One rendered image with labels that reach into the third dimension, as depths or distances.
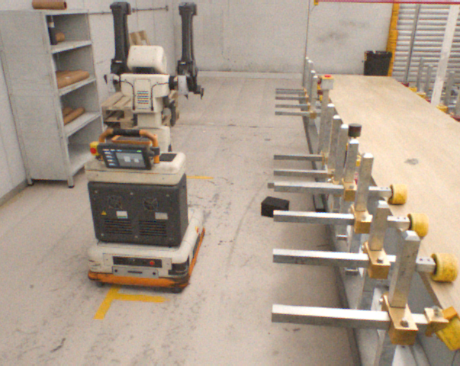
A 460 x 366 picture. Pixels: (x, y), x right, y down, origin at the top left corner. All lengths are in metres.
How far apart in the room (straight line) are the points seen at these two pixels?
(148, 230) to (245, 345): 0.85
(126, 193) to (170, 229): 0.33
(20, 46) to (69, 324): 2.39
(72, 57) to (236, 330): 3.42
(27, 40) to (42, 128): 0.75
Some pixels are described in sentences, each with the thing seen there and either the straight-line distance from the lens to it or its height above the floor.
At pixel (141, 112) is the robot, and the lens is 2.59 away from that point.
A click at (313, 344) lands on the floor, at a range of 2.35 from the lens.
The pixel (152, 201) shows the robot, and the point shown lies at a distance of 2.40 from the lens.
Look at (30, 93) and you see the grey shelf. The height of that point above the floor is 0.89.
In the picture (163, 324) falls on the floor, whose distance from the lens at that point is 2.44.
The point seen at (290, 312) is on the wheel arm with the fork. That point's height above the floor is 0.96.
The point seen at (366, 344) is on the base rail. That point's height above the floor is 0.70.
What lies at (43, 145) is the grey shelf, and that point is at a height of 0.42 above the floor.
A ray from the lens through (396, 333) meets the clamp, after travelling 1.06.
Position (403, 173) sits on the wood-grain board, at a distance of 2.10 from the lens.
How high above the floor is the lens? 1.64
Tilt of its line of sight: 25 degrees down
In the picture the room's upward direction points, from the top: 1 degrees clockwise
